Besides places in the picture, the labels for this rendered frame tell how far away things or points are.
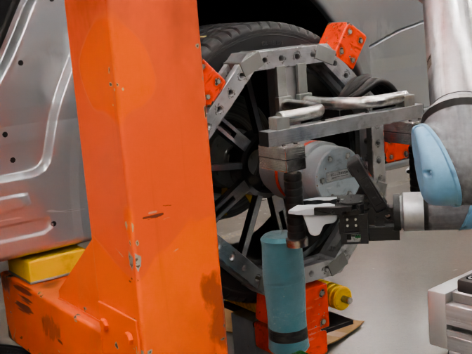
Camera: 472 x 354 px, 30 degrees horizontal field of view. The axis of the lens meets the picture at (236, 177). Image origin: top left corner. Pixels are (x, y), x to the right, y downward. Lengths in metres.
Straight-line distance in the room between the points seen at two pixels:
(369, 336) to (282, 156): 1.69
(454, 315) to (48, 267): 0.91
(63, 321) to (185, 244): 0.40
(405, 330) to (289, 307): 1.50
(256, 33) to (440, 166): 0.88
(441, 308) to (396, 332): 1.94
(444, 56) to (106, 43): 0.51
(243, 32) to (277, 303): 0.60
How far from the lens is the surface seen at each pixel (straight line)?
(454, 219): 1.69
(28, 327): 1.95
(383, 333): 3.32
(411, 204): 1.68
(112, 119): 1.38
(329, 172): 1.85
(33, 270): 1.91
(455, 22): 1.38
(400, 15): 2.44
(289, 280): 1.85
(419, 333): 3.31
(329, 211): 1.67
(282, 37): 2.04
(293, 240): 1.72
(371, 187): 1.68
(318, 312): 2.08
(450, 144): 1.22
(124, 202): 1.39
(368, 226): 1.71
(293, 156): 1.69
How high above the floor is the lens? 1.23
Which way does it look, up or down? 11 degrees down
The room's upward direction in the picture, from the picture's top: 5 degrees counter-clockwise
